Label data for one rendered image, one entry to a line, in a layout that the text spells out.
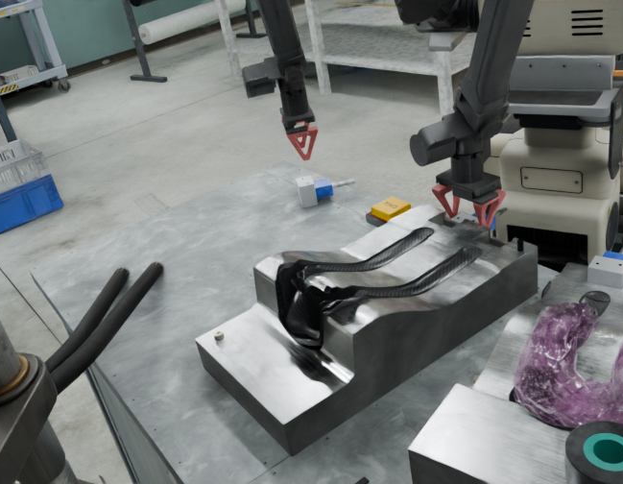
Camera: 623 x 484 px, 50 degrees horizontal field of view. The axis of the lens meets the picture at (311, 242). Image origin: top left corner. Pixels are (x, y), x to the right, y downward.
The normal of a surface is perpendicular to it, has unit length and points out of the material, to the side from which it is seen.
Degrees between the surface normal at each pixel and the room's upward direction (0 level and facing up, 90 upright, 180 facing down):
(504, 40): 127
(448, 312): 90
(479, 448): 0
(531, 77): 90
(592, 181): 98
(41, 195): 91
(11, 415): 0
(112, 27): 90
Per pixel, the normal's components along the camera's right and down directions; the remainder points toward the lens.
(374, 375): 0.57, 0.31
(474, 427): -0.17, -0.86
